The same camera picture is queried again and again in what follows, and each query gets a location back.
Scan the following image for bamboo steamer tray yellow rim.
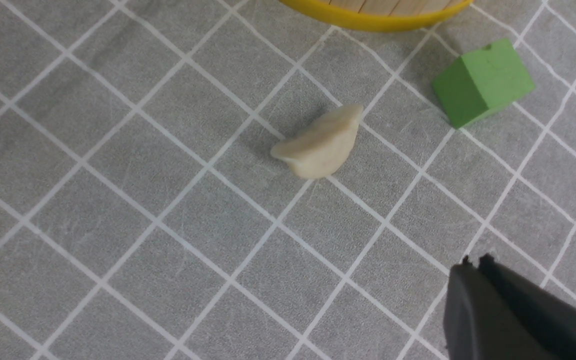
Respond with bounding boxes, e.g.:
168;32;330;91
282;0;472;33

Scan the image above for green foam cube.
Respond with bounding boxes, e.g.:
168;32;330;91
431;38;536;129

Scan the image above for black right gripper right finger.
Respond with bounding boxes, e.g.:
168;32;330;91
478;254;576;360

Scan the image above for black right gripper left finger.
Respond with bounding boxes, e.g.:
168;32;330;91
443;256;554;360

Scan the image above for white dumpling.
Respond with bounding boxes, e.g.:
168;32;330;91
270;104;364;180

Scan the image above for grey checked tablecloth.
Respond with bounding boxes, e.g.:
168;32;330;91
0;0;576;360

